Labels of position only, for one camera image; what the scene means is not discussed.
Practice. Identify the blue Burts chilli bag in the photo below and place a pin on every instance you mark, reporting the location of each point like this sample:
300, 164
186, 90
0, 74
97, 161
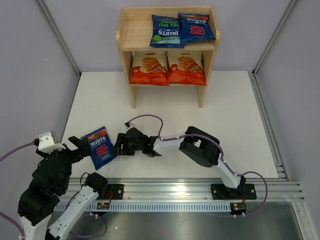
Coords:
195, 27
101, 147

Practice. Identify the white slotted cable duct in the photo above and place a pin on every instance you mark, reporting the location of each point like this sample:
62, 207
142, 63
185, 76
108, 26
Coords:
193, 207

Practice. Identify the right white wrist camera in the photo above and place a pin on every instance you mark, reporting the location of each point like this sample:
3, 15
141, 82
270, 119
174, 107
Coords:
129, 124

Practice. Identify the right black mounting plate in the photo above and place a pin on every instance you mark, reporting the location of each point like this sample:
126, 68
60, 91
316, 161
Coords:
220, 192

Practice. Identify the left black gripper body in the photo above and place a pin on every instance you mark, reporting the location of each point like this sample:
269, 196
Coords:
67, 156

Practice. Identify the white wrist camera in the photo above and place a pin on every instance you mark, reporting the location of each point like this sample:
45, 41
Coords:
48, 143
129, 124

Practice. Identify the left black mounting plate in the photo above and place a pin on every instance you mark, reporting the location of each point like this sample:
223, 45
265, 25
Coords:
115, 191

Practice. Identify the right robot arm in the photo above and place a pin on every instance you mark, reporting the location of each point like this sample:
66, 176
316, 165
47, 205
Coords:
202, 148

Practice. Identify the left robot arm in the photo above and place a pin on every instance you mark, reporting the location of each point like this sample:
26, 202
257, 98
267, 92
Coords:
49, 182

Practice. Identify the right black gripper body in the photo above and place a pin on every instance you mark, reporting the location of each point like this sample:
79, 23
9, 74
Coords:
130, 148

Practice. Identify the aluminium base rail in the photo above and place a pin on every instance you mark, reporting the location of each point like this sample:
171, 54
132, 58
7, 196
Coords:
196, 189

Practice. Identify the black mounting plate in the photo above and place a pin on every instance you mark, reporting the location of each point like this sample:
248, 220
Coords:
220, 192
115, 191

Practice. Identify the cassava chips bag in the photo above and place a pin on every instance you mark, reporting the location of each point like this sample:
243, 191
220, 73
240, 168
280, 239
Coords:
185, 68
149, 68

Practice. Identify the blue sea salt vinegar bag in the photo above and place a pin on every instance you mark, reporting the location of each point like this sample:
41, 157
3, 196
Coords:
166, 32

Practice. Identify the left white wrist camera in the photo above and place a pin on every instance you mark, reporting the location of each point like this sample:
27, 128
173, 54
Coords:
48, 143

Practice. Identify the wooden two-tier shelf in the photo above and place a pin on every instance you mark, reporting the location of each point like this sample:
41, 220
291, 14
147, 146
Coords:
135, 29

